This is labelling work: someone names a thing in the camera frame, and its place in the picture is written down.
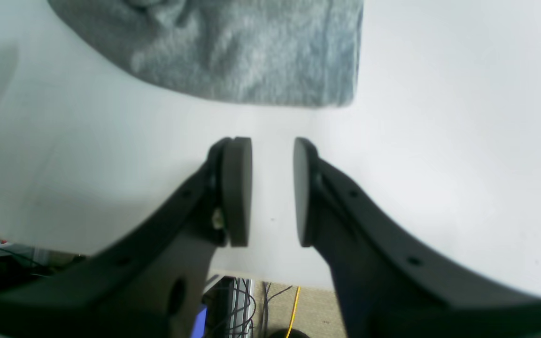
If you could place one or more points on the grey T-shirt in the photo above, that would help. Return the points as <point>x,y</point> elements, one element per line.
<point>301,53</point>

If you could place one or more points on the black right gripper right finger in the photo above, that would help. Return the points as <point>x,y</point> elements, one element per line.
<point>388,283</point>

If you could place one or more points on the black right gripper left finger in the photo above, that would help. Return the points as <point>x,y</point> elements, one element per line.
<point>150,283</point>

